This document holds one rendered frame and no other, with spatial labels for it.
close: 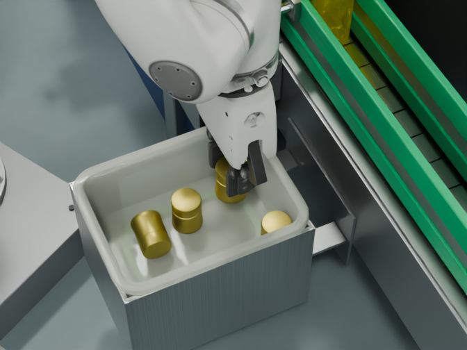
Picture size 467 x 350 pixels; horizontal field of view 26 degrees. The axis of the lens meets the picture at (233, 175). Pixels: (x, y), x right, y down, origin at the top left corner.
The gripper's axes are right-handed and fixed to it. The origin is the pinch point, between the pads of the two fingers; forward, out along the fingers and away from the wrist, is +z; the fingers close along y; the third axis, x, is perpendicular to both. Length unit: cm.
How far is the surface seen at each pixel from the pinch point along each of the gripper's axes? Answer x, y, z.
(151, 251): 9.9, -0.1, 10.0
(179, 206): 5.2, 2.5, 7.5
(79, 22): -1, 58, 31
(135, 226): 10.3, 3.3, 9.3
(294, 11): -13.0, 11.5, -6.8
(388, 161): -14.0, -8.0, -2.2
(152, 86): -4.9, 37.4, 27.7
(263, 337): -2.1, -5.3, 30.9
